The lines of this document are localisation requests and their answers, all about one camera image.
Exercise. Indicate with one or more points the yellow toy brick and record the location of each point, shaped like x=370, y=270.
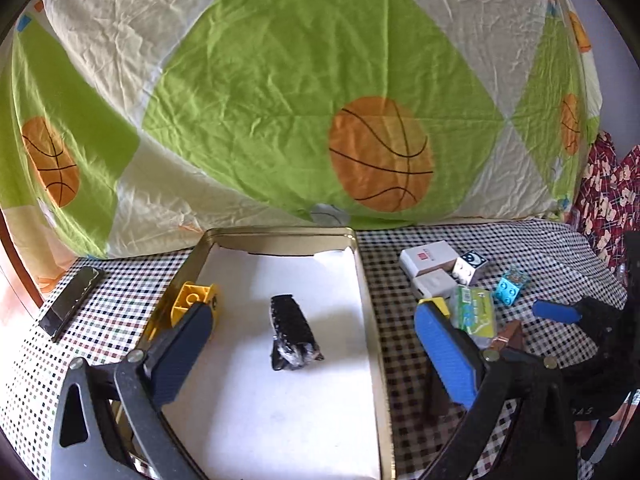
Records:
x=187, y=297

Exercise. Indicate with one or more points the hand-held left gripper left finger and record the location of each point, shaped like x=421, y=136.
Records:
x=182, y=350

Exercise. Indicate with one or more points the basketball print green quilt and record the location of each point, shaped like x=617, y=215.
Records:
x=250, y=85

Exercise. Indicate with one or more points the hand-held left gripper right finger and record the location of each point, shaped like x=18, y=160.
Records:
x=445, y=350

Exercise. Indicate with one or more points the gold tin box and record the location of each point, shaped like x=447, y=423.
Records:
x=280, y=240

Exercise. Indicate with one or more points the green packet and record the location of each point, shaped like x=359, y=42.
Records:
x=475, y=315

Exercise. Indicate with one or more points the dark rectangular bar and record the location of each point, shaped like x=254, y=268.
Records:
x=70, y=302

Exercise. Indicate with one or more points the blue toy brick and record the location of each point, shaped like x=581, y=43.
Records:
x=510, y=290

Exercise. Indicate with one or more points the red floral cloth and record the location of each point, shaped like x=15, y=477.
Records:
x=607, y=180

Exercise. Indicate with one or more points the checkered cloth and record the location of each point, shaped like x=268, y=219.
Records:
x=550, y=260

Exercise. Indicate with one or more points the white brick with moon print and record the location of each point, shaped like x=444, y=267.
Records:
x=467, y=265

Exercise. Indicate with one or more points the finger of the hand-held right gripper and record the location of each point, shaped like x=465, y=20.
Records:
x=557, y=311

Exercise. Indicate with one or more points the white foam block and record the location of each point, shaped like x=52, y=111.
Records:
x=435, y=285

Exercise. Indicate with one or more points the white box with red mark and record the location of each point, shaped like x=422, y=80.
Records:
x=425, y=257

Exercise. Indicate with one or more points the small yellow item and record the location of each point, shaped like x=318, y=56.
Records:
x=440, y=304

